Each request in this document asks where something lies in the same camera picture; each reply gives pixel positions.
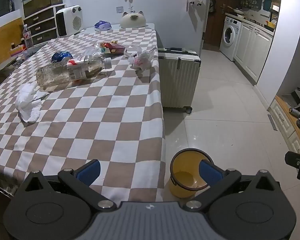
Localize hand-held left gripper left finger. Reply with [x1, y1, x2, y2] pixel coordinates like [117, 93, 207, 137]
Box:
[20, 159, 117, 210]

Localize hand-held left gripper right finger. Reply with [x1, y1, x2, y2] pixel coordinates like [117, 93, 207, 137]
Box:
[184, 159, 283, 210]

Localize yellow trash bin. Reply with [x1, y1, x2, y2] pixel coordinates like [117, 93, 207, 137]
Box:
[168, 149, 214, 199]

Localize white tissue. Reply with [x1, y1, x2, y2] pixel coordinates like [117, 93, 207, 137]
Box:
[16, 82, 50, 123]

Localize large red-label plastic bottle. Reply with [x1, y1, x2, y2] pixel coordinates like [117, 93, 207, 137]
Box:
[36, 57, 112, 92]

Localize crushed blue can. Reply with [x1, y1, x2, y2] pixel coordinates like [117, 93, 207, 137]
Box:
[51, 51, 73, 64]

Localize crushed clear plastic bottle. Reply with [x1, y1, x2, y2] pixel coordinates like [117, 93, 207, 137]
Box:
[76, 43, 106, 63]

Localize white plastic bag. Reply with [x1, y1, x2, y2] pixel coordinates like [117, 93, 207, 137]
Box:
[124, 44, 154, 71]

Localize red snack packet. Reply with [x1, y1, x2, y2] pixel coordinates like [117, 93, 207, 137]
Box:
[100, 41, 127, 55]

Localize white wood-top drawer cabinet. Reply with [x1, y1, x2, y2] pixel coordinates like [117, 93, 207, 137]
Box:
[268, 95, 300, 161]

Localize brown white checkered tablecloth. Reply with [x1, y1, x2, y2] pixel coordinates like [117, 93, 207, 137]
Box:
[0, 22, 166, 203]

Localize white ribbed suitcase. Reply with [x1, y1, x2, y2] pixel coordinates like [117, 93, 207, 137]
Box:
[157, 47, 202, 114]

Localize white kitchen cabinets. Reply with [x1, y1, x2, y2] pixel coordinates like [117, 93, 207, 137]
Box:
[234, 21, 275, 86]

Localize white washing machine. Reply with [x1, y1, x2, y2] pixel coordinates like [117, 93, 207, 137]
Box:
[219, 16, 242, 61]

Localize brown wooden door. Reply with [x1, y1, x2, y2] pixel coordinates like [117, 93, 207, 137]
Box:
[203, 0, 227, 52]

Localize blue tissue packet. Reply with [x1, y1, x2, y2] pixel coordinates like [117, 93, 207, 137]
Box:
[94, 20, 112, 32]

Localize clear water bottle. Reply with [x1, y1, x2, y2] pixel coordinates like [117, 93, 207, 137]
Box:
[22, 24, 34, 49]

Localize white space heater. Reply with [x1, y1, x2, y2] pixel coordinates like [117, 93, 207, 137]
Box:
[55, 5, 84, 38]

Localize cream cat-shaped appliance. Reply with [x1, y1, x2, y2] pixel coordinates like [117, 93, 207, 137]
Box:
[120, 10, 148, 28]

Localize glass fish tank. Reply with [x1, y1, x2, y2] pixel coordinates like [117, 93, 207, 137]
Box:
[22, 0, 63, 18]

